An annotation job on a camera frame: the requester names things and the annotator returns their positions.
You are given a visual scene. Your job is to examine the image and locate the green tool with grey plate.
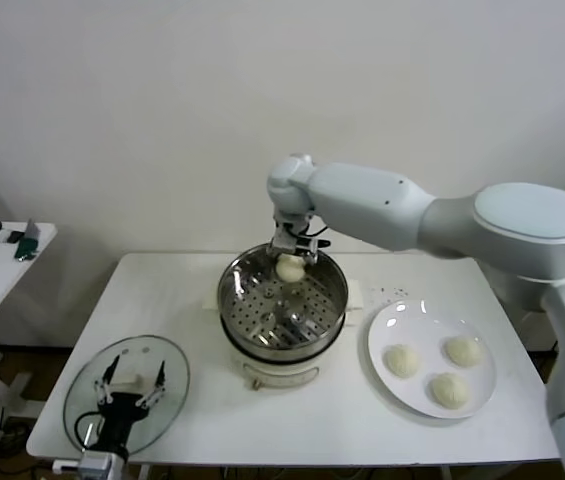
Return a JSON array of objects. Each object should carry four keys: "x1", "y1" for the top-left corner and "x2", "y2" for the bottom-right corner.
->
[{"x1": 14, "y1": 218, "x2": 42, "y2": 264}]

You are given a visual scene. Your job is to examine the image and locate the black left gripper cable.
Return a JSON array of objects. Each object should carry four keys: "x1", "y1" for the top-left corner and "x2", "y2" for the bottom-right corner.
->
[{"x1": 74, "y1": 409, "x2": 108, "y2": 449}]

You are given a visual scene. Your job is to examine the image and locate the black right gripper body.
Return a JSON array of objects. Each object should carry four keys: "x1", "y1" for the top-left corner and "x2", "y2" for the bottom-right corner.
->
[{"x1": 269, "y1": 222, "x2": 299, "y2": 255}]

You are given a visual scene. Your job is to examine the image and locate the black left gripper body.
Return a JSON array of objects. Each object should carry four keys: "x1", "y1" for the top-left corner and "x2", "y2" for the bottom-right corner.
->
[{"x1": 92, "y1": 392, "x2": 146, "y2": 455}]

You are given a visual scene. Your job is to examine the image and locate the cream electric cooking pot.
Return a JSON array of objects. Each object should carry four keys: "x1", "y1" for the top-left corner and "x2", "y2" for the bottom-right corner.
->
[{"x1": 203, "y1": 279, "x2": 366, "y2": 391}]

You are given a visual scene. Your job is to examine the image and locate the black floor power strip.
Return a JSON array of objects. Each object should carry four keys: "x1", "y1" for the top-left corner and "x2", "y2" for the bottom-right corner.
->
[{"x1": 0, "y1": 419, "x2": 31, "y2": 459}]

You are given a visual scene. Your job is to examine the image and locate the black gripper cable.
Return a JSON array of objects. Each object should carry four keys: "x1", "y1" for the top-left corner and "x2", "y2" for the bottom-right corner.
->
[
  {"x1": 74, "y1": 409, "x2": 108, "y2": 449},
  {"x1": 309, "y1": 223, "x2": 334, "y2": 249}
]

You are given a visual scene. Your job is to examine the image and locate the round glass pot lid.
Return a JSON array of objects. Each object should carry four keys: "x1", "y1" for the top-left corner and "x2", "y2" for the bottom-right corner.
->
[{"x1": 63, "y1": 334, "x2": 191, "y2": 459}]

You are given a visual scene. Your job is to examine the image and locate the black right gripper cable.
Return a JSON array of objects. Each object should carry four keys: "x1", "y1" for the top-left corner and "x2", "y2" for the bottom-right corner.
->
[{"x1": 309, "y1": 223, "x2": 334, "y2": 249}]

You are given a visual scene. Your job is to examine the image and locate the white work table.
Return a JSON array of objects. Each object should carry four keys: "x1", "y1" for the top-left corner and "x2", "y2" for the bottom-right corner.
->
[{"x1": 25, "y1": 252, "x2": 563, "y2": 480}]

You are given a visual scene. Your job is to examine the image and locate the perforated steel steamer basket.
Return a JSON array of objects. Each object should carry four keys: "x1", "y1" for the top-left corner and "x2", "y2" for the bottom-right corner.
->
[{"x1": 217, "y1": 241, "x2": 350, "y2": 352}]

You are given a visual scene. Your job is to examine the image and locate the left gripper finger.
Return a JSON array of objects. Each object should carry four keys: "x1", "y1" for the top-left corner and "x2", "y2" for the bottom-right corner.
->
[
  {"x1": 136, "y1": 359, "x2": 167, "y2": 407},
  {"x1": 92, "y1": 355, "x2": 121, "y2": 404}
]

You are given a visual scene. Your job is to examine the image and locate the white round plate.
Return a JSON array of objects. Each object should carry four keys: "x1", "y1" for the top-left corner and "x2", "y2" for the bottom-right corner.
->
[{"x1": 367, "y1": 299, "x2": 498, "y2": 419}]

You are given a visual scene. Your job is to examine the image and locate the white steamed baozi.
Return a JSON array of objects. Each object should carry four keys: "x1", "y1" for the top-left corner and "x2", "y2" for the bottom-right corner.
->
[
  {"x1": 442, "y1": 335, "x2": 485, "y2": 368},
  {"x1": 384, "y1": 344, "x2": 422, "y2": 379},
  {"x1": 275, "y1": 253, "x2": 306, "y2": 283},
  {"x1": 429, "y1": 372, "x2": 472, "y2": 409}
]

